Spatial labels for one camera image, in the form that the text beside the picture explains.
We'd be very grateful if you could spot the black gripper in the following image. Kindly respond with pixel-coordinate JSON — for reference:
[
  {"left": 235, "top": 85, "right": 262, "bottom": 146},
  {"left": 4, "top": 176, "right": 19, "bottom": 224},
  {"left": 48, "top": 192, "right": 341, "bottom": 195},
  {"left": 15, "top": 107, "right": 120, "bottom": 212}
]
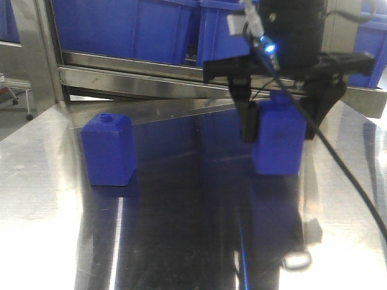
[{"left": 203, "top": 0, "right": 376, "bottom": 144}]

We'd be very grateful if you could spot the blue part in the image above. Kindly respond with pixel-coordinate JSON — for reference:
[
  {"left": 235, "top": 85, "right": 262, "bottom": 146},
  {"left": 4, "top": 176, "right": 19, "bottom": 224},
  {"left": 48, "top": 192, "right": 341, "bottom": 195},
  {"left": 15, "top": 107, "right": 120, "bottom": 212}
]
[
  {"left": 252, "top": 91, "right": 307, "bottom": 175},
  {"left": 80, "top": 113, "right": 137, "bottom": 186}
]

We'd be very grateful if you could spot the blue bin right lower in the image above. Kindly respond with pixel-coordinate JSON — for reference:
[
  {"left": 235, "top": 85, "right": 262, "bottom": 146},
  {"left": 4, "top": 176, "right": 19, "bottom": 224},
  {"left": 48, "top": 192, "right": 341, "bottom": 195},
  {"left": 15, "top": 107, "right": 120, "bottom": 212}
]
[{"left": 197, "top": 1, "right": 249, "bottom": 67}]

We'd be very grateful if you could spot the blue bin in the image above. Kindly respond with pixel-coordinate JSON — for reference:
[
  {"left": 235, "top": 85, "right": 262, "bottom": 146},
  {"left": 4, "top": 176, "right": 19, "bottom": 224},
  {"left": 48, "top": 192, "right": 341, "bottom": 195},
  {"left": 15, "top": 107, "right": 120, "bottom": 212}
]
[
  {"left": 53, "top": 1, "right": 199, "bottom": 65},
  {"left": 349, "top": 1, "right": 386, "bottom": 89},
  {"left": 197, "top": 1, "right": 249, "bottom": 67}
]

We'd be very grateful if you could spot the blue bin far right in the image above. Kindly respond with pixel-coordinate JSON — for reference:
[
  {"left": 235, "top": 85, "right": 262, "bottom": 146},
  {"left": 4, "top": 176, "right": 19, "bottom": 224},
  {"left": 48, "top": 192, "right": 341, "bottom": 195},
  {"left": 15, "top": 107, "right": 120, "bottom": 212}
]
[{"left": 349, "top": 1, "right": 386, "bottom": 89}]

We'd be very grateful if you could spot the blue bin left lower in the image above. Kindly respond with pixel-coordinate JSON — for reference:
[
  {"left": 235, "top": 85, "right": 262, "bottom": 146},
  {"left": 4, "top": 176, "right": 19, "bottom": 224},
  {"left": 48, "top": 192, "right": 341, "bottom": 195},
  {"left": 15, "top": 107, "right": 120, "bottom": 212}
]
[{"left": 53, "top": 1, "right": 199, "bottom": 65}]

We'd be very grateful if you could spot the wheeled cart leg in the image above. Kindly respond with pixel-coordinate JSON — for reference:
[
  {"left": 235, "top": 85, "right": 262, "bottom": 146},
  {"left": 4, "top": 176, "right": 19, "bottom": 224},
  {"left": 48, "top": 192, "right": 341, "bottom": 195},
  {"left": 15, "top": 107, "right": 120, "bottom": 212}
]
[{"left": 0, "top": 72, "right": 34, "bottom": 121}]

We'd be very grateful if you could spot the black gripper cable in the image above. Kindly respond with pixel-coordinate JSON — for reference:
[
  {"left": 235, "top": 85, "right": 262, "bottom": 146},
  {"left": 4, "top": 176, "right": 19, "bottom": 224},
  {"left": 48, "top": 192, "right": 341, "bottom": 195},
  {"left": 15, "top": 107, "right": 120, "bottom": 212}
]
[{"left": 241, "top": 0, "right": 387, "bottom": 242}]

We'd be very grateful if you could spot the steel shelf rack frame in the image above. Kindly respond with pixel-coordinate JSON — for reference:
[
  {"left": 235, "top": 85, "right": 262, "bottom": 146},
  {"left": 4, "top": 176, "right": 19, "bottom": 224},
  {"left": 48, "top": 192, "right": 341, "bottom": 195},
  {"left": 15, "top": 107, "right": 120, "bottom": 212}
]
[{"left": 11, "top": 0, "right": 387, "bottom": 119}]

